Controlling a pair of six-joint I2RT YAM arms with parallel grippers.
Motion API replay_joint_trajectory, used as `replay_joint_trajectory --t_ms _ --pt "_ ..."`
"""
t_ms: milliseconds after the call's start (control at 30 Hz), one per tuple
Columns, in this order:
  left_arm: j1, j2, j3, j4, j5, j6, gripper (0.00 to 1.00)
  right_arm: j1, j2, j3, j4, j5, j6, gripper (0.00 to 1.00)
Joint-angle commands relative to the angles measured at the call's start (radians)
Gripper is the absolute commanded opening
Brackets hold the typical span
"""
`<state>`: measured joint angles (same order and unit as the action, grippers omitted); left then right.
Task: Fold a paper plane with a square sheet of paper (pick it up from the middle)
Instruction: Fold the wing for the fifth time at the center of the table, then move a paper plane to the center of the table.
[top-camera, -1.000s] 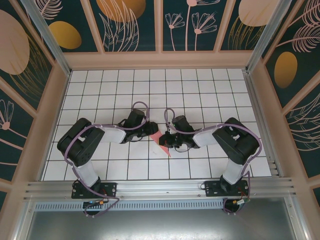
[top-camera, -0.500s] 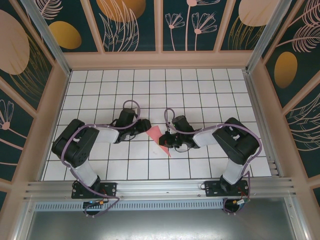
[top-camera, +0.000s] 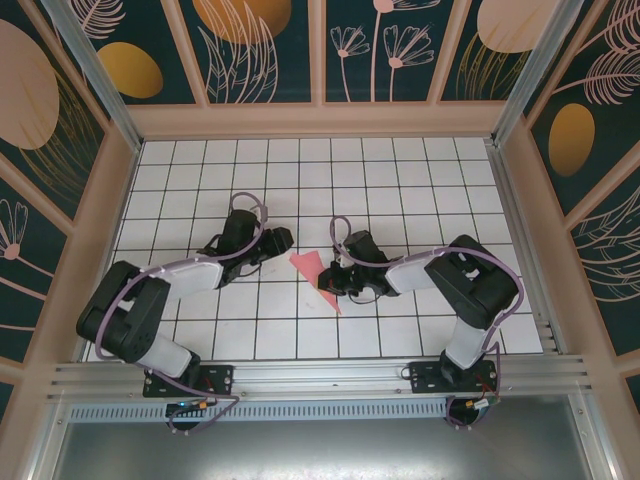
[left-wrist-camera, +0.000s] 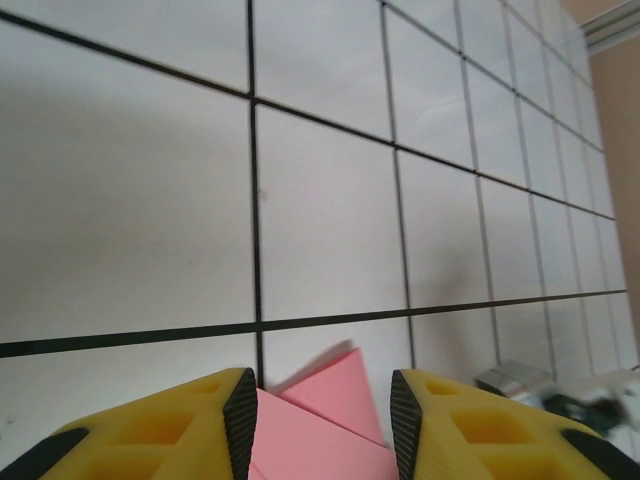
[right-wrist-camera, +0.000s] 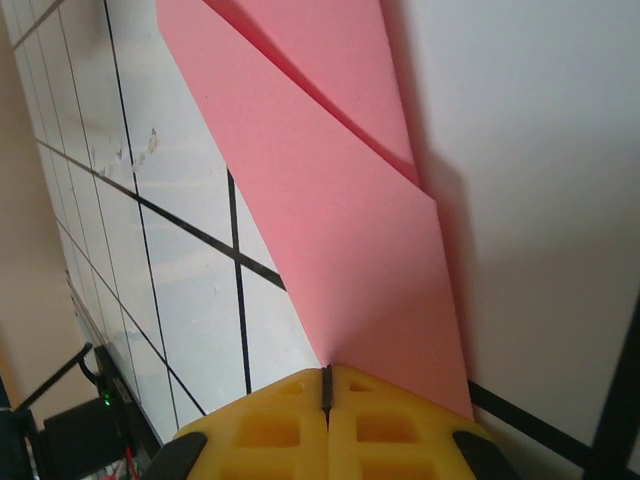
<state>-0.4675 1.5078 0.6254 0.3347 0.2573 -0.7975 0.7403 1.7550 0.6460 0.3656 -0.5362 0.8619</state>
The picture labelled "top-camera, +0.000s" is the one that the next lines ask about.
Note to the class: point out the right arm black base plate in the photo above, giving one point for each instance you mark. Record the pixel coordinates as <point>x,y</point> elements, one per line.
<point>425,377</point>

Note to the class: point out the aluminium table side rail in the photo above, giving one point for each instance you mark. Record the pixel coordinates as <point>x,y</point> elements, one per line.
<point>506,190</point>

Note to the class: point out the aluminium corner post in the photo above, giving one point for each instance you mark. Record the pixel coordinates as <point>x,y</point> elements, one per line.
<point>530,75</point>
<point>100,85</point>

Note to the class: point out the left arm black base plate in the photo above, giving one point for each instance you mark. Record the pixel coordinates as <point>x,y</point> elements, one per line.
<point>220,380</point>

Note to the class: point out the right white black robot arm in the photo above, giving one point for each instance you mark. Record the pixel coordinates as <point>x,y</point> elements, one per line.
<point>410,275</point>

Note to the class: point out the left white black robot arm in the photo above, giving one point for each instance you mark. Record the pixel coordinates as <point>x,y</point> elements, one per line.
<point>190,275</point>

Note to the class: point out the long aluminium mounting rail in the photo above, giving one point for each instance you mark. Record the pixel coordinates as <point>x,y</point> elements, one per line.
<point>320,377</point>

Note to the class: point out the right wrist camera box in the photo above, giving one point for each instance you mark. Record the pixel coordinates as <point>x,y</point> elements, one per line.
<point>341,257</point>

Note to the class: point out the pink paper sheet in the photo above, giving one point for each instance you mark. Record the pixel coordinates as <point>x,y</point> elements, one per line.
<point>310,267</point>

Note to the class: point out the shiny metal sheet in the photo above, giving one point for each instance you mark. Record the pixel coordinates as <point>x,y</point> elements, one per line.
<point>320,450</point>

